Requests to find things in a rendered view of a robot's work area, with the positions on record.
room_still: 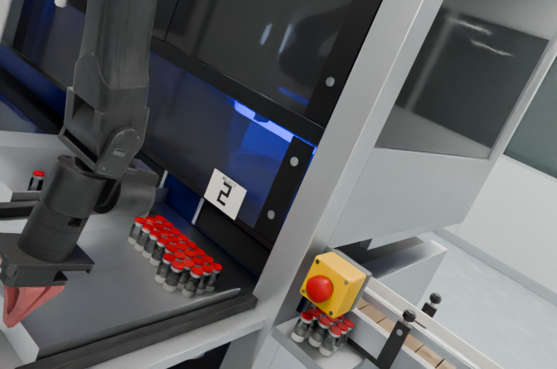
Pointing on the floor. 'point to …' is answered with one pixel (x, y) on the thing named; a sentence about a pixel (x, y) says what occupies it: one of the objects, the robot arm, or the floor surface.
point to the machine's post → (346, 143)
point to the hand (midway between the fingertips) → (10, 318)
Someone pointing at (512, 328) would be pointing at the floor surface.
